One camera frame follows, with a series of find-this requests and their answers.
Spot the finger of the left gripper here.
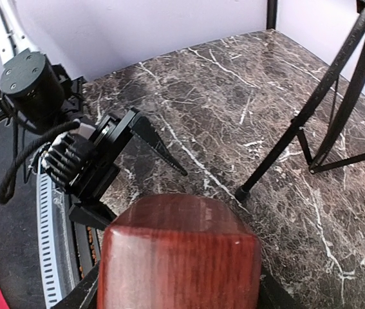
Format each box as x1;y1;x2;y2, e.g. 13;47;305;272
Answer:
130;112;188;176
68;201;117;230

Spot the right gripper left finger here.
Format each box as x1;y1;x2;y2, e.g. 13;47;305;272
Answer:
52;262;100;309

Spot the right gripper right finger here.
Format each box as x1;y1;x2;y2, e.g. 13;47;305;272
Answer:
259;267;298;309

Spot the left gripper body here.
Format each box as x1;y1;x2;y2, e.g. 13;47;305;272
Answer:
70;108;140;201

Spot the dark red wooden metronome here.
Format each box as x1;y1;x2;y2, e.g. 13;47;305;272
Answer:
97;194;261;308

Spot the black music stand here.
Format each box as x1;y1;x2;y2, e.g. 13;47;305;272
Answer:
234;0;365;220

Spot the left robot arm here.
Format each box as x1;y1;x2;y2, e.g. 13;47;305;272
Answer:
0;1;186;230

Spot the black front rail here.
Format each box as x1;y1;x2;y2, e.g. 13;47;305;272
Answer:
72;222;100;280

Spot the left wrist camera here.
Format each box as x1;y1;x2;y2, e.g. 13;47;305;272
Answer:
41;133;96;187

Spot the white slotted cable duct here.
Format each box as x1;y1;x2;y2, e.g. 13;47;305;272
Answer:
36;173;79;308

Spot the left black frame post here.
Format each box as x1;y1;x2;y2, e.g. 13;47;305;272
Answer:
266;0;278;30

